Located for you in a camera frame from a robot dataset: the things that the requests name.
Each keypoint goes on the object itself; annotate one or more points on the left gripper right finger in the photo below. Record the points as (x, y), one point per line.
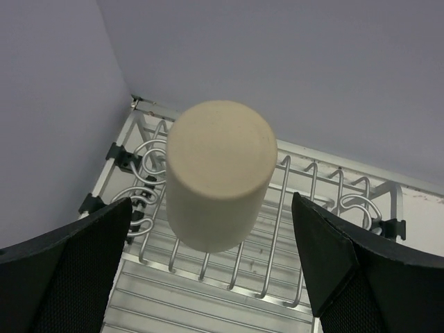
(358, 281)

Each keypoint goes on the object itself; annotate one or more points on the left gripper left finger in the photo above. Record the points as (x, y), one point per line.
(60, 281)

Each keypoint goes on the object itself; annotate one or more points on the beige tumbler cup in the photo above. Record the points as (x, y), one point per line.
(220, 158)

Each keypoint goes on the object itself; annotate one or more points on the metal dish rack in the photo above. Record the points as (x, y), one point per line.
(162, 285)

